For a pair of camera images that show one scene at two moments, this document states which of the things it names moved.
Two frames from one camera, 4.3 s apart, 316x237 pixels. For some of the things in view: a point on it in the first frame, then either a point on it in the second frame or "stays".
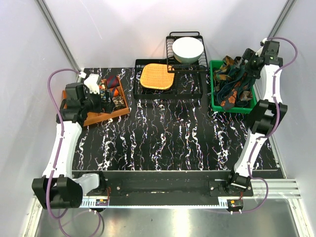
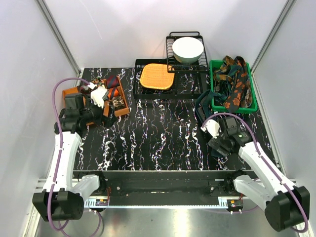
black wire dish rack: (175, 65) stays
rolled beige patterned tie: (119, 101) stays
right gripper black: (246, 55) -> (217, 147)
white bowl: (187, 50) stays
